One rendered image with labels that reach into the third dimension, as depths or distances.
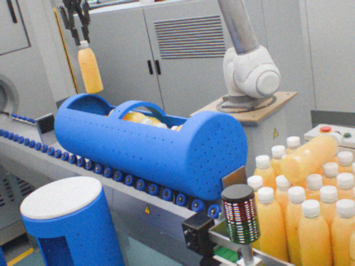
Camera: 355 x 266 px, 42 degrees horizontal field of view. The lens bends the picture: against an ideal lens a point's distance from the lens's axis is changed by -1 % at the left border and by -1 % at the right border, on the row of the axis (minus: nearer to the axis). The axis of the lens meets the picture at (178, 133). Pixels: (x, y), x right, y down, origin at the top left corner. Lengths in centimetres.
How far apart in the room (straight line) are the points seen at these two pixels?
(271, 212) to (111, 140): 73
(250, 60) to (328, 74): 258
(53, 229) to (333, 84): 339
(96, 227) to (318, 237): 75
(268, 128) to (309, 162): 99
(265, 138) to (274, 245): 99
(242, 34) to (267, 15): 127
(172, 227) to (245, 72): 72
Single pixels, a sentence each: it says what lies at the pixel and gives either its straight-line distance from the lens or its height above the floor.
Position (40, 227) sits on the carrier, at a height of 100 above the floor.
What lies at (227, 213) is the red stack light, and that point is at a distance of 88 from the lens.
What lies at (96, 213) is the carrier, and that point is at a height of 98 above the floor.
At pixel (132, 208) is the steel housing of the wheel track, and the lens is 177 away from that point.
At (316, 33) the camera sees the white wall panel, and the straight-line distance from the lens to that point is 440.
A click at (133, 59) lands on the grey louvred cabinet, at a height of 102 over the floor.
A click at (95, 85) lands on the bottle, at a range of 199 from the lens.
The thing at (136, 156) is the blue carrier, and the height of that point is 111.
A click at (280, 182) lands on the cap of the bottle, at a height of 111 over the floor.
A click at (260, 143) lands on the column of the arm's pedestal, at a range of 213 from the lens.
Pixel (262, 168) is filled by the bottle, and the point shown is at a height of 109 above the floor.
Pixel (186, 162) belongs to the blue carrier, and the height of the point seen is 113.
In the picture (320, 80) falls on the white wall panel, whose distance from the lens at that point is 450.
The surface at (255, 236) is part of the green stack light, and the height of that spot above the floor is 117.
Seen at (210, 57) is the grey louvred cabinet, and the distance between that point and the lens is 343.
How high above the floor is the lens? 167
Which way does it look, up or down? 20 degrees down
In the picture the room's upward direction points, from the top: 12 degrees counter-clockwise
